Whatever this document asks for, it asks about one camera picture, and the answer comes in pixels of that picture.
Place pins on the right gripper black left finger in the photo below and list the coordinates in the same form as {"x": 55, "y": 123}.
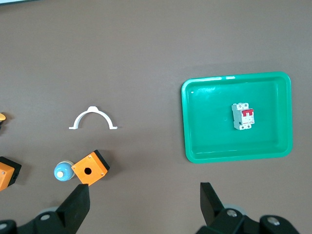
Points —
{"x": 68, "y": 212}

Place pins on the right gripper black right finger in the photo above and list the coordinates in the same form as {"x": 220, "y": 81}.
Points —
{"x": 214, "y": 214}

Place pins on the white red circuit breaker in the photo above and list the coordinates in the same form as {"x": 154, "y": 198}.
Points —
{"x": 237, "y": 117}

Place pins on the light blue dome part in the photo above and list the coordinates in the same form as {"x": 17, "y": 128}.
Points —
{"x": 62, "y": 169}

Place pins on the green plastic tray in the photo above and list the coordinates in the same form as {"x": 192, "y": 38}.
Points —
{"x": 209, "y": 136}

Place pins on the small white pipe clamp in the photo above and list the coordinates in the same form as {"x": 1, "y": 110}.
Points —
{"x": 92, "y": 109}

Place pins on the orange button enclosure box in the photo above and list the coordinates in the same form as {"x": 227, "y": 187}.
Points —
{"x": 6, "y": 173}
{"x": 93, "y": 162}

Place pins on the orange push button switch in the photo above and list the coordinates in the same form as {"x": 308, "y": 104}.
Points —
{"x": 2, "y": 117}

